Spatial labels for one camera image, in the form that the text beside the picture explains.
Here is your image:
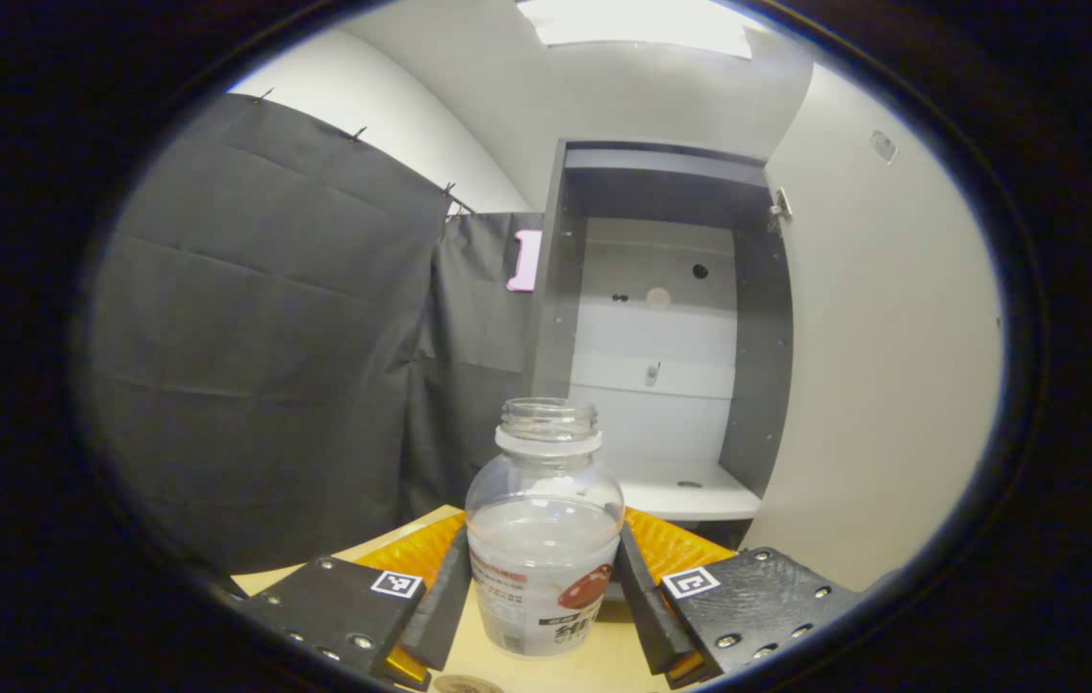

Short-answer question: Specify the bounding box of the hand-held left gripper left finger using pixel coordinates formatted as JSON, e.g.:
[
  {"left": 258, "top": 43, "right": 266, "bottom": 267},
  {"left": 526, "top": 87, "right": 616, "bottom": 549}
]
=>
[{"left": 236, "top": 512, "right": 472, "bottom": 691}]

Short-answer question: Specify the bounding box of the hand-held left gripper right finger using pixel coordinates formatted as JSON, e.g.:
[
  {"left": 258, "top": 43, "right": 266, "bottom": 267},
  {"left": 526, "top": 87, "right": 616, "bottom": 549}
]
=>
[{"left": 615, "top": 507, "right": 864, "bottom": 689}]

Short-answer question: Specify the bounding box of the clear plastic bottle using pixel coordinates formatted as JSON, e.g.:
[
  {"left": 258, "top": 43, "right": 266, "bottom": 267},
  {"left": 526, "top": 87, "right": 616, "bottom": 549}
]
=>
[{"left": 465, "top": 398, "right": 625, "bottom": 660}]

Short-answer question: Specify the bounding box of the beige cabinet door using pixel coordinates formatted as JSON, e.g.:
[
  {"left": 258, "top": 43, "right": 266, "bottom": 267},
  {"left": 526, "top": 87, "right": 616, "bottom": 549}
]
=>
[{"left": 743, "top": 63, "right": 1004, "bottom": 593}]

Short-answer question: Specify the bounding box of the black backdrop cloth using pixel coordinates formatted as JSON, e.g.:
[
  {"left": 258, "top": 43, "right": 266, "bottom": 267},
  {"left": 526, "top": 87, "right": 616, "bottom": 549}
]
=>
[{"left": 89, "top": 93, "right": 546, "bottom": 578}]

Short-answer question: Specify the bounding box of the ceiling light panel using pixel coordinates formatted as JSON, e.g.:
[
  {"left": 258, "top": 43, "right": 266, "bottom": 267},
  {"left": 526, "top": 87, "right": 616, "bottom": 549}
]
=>
[{"left": 517, "top": 0, "right": 760, "bottom": 59}]

